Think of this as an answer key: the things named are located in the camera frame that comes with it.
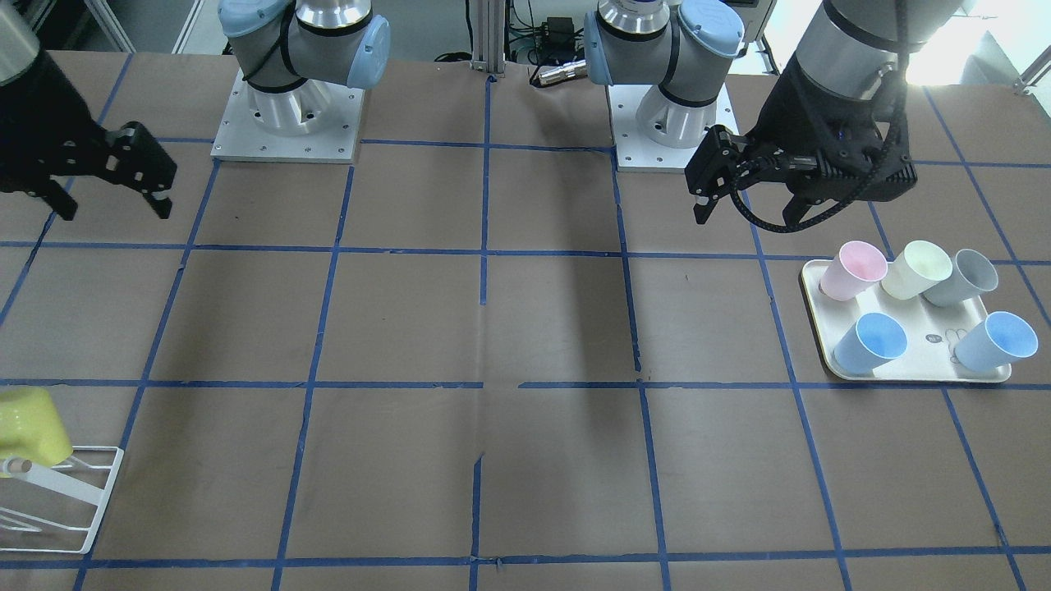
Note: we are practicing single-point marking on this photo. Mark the grey plastic cup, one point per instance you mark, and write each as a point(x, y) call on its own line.
point(973, 274)

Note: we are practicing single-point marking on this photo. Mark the blue plastic cup near centre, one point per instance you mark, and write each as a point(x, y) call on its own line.
point(874, 340)

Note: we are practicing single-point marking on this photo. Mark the blue plastic cup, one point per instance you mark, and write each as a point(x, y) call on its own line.
point(874, 340)
point(1000, 339)

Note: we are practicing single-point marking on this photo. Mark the silver metal cylinder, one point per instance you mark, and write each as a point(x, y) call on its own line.
point(574, 70)

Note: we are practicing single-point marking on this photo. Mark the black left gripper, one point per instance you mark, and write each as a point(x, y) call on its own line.
point(787, 111)

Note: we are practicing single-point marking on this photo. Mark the white wire cup rack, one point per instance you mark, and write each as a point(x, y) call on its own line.
point(57, 510)

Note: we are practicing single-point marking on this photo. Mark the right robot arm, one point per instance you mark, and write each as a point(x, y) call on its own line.
point(286, 50)

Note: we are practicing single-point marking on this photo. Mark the blue plastic cup outer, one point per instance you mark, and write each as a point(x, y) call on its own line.
point(1000, 339)

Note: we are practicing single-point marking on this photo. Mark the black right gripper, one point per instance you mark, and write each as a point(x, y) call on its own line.
point(39, 123)

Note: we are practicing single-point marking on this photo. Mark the black power adapter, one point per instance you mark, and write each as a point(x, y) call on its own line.
point(558, 34)

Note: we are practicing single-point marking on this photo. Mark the pink plastic cup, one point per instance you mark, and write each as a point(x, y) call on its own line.
point(857, 266)

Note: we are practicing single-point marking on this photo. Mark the aluminium frame post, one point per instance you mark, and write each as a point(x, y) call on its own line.
point(488, 22)

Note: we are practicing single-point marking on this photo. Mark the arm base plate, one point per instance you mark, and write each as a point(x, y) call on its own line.
point(657, 152)
point(315, 123)

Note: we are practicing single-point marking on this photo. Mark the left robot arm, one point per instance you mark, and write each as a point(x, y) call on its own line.
point(849, 47)

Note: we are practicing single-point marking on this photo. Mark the cream plastic cup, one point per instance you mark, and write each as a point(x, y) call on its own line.
point(920, 266)

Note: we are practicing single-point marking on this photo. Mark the cream plastic tray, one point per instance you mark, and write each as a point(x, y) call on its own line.
point(932, 332)

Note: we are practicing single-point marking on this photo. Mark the yellow plastic cup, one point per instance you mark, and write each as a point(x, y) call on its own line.
point(31, 427)

